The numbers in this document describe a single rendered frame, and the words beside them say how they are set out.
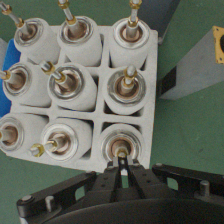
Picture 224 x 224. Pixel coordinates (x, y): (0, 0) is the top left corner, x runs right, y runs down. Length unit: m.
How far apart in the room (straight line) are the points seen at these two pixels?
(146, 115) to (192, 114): 0.29
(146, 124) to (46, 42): 0.31
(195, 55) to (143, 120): 0.18
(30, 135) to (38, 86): 0.11
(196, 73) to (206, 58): 0.04
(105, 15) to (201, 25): 0.45
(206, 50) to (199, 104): 0.34
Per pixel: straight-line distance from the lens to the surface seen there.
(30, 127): 0.31
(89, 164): 0.33
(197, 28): 0.75
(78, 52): 0.30
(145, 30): 0.31
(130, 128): 0.24
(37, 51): 0.35
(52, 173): 0.59
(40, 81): 0.32
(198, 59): 0.30
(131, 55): 0.28
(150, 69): 0.35
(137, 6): 0.24
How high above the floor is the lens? 0.49
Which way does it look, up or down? 85 degrees down
